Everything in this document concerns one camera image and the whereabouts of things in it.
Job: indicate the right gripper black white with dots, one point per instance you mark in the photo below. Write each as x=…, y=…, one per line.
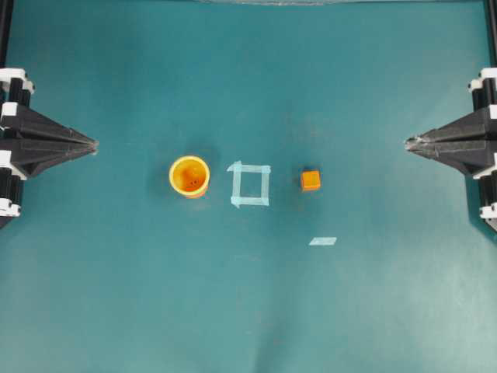
x=454, y=145

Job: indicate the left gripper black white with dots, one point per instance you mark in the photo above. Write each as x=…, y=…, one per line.
x=23, y=159

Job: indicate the orange cube block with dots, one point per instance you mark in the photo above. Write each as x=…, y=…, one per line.
x=310, y=179

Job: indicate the yellow orange plastic cup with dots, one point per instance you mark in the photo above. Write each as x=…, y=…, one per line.
x=189, y=176

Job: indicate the small light blue tape strip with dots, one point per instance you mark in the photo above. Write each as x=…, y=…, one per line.
x=323, y=241

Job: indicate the light blue tape square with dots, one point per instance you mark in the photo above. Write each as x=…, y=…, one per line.
x=250, y=184

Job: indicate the black left frame post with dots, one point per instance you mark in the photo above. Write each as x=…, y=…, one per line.
x=6, y=10

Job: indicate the black frame post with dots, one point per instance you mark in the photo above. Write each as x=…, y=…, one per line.
x=6, y=10
x=490, y=16

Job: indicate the black right frame post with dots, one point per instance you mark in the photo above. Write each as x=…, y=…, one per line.
x=490, y=16

